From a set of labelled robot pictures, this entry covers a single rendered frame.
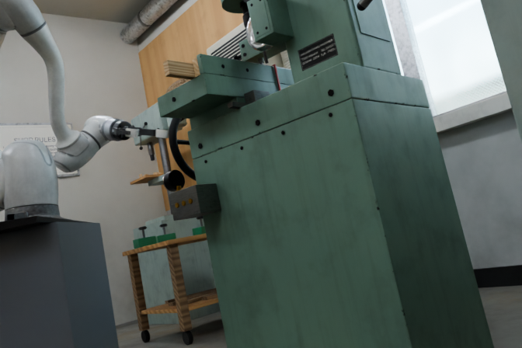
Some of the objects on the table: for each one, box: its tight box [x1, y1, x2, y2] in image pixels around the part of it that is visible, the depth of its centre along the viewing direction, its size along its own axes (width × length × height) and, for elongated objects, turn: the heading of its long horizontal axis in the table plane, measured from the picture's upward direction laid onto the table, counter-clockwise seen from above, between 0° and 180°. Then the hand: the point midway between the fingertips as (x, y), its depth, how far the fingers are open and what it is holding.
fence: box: [197, 54, 294, 85], centre depth 162 cm, size 60×2×6 cm, turn 88°
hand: (151, 133), depth 191 cm, fingers open, 13 cm apart
